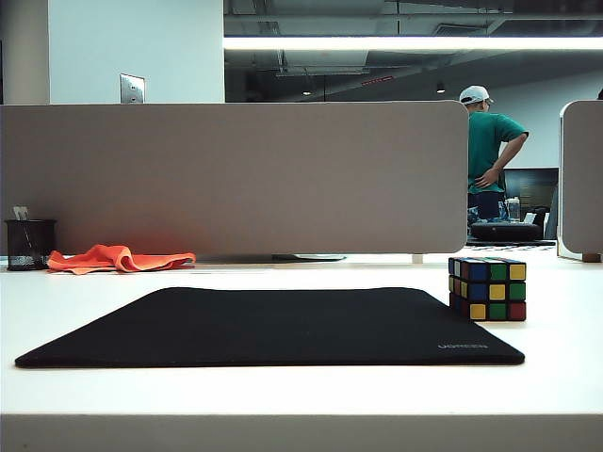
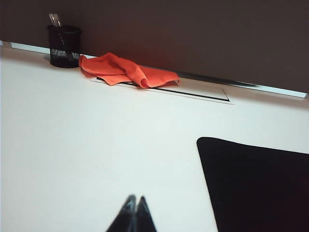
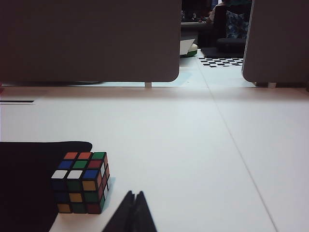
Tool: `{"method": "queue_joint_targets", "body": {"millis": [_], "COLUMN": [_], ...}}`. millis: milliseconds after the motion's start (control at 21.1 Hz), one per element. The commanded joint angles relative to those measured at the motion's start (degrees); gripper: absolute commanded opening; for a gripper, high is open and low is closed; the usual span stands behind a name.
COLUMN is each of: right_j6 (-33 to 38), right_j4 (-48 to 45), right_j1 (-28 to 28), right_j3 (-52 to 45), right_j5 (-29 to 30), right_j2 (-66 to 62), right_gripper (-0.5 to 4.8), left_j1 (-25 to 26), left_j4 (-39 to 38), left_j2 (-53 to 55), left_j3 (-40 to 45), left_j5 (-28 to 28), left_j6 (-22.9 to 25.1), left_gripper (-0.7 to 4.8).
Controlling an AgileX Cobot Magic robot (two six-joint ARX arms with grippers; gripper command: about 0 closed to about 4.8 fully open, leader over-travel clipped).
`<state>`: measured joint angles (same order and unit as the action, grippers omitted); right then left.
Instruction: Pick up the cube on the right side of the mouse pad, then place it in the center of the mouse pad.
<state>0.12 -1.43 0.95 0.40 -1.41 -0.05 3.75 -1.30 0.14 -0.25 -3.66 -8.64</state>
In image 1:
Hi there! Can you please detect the metal wall plate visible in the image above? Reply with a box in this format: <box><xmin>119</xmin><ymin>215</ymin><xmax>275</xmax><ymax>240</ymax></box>
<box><xmin>119</xmin><ymin>73</ymin><xmax>146</xmax><ymax>105</ymax></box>

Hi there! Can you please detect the black mesh pen holder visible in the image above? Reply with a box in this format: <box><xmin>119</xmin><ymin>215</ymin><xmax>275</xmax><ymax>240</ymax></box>
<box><xmin>4</xmin><ymin>218</ymin><xmax>57</xmax><ymax>272</ymax></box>

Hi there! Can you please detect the white cap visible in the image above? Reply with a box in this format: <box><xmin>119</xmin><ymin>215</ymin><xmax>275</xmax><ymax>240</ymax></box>
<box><xmin>459</xmin><ymin>85</ymin><xmax>495</xmax><ymax>105</ymax></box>

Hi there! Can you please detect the multicoloured puzzle cube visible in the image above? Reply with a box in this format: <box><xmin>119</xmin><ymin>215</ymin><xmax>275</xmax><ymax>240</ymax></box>
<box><xmin>448</xmin><ymin>256</ymin><xmax>528</xmax><ymax>322</ymax></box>

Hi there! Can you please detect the person in green shirt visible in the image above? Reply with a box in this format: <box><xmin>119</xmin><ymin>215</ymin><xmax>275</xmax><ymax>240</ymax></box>
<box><xmin>465</xmin><ymin>96</ymin><xmax>530</xmax><ymax>232</ymax></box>

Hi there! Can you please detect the large grey desk divider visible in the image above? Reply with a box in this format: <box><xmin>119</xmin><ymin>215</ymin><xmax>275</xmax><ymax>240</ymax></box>
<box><xmin>0</xmin><ymin>101</ymin><xmax>470</xmax><ymax>255</ymax></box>

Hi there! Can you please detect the black round cushion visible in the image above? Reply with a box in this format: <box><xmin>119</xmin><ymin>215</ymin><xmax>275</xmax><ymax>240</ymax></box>
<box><xmin>469</xmin><ymin>221</ymin><xmax>543</xmax><ymax>242</ymax></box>

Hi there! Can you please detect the orange cloth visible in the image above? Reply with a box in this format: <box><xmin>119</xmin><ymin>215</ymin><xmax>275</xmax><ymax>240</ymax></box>
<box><xmin>46</xmin><ymin>244</ymin><xmax>197</xmax><ymax>274</ymax></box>

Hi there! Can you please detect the dark computer monitor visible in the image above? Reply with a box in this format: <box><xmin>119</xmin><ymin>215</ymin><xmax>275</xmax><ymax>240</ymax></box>
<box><xmin>502</xmin><ymin>168</ymin><xmax>561</xmax><ymax>209</ymax></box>

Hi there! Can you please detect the black fabric mouse pad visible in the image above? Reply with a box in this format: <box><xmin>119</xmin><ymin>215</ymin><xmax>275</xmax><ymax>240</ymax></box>
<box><xmin>13</xmin><ymin>286</ymin><xmax>527</xmax><ymax>369</ymax></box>

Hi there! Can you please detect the grey desk divider white-edged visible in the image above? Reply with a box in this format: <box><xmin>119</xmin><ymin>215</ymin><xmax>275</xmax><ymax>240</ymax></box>
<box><xmin>559</xmin><ymin>99</ymin><xmax>603</xmax><ymax>256</ymax></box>

